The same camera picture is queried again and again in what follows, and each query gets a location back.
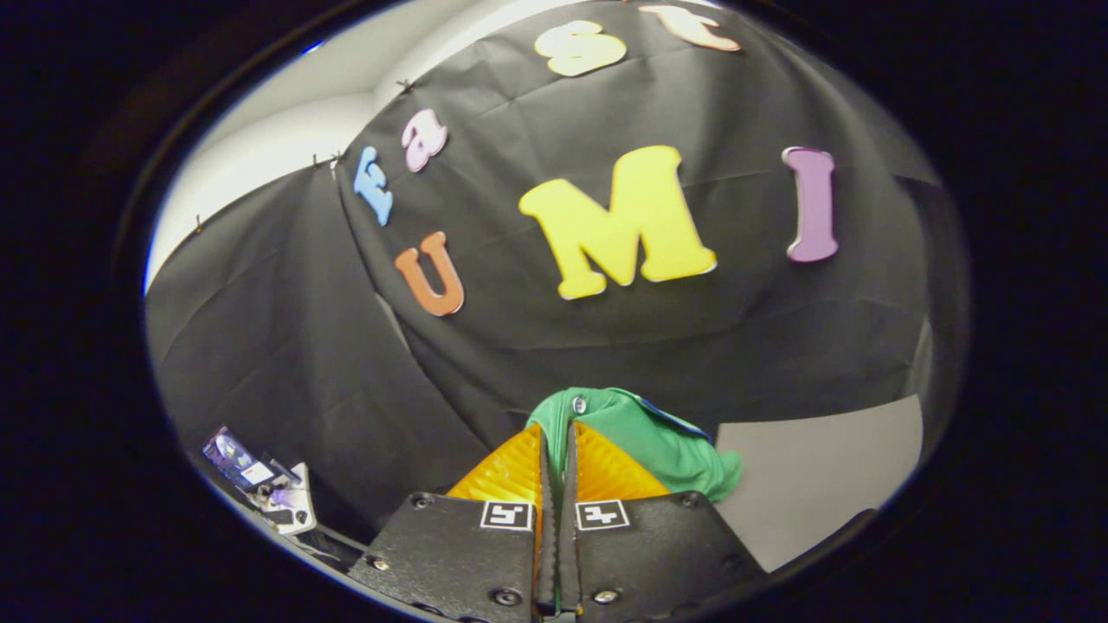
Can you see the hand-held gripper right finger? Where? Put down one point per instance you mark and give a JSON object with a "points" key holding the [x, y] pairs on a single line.
{"points": [[645, 549]]}

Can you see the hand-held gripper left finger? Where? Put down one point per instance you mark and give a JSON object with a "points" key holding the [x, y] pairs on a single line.
{"points": [[467, 554]]}

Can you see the green polo shirt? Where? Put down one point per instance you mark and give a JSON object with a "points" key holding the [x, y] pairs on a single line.
{"points": [[666, 441]]}

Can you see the grey cabinet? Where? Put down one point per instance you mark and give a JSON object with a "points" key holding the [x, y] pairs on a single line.
{"points": [[814, 484]]}

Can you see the black backdrop cloth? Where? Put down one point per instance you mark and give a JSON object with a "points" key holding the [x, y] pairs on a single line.
{"points": [[606, 346]]}

